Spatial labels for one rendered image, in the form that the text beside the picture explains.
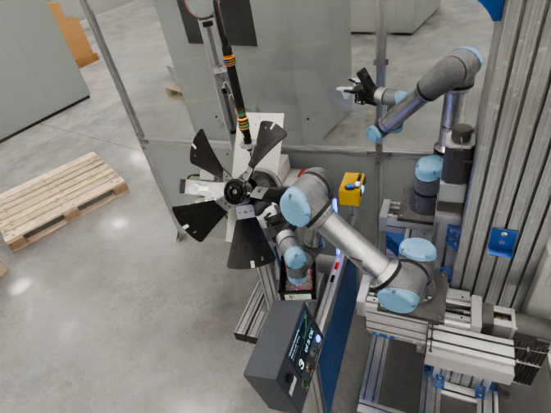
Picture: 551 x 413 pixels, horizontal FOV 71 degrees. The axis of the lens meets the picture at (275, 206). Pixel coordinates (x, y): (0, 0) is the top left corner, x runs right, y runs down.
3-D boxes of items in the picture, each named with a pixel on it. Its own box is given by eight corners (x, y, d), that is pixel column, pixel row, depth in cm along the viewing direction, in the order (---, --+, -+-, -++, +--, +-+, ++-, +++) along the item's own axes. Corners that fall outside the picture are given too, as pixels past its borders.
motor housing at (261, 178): (237, 213, 205) (225, 214, 193) (241, 170, 204) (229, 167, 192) (277, 218, 197) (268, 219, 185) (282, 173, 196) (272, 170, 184)
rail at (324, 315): (352, 218, 214) (351, 206, 209) (359, 219, 213) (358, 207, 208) (306, 368, 152) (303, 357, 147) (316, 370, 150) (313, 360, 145)
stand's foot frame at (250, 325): (268, 270, 299) (266, 262, 294) (325, 279, 283) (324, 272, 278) (235, 339, 256) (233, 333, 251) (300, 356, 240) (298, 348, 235)
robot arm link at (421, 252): (438, 265, 136) (442, 238, 127) (425, 293, 128) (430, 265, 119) (404, 255, 142) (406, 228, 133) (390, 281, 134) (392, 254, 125)
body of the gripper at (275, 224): (262, 215, 160) (270, 234, 151) (281, 208, 161) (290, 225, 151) (267, 229, 165) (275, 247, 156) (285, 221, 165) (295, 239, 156)
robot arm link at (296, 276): (315, 270, 158) (312, 251, 151) (301, 289, 151) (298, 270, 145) (298, 263, 162) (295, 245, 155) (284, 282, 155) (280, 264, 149)
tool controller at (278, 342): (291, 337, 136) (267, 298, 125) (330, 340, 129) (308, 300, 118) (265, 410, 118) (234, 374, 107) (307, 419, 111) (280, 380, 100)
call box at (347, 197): (346, 188, 205) (345, 171, 199) (365, 189, 202) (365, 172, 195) (339, 206, 194) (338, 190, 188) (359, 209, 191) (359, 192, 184)
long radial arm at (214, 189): (244, 185, 204) (234, 183, 193) (243, 199, 204) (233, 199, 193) (197, 180, 214) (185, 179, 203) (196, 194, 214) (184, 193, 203)
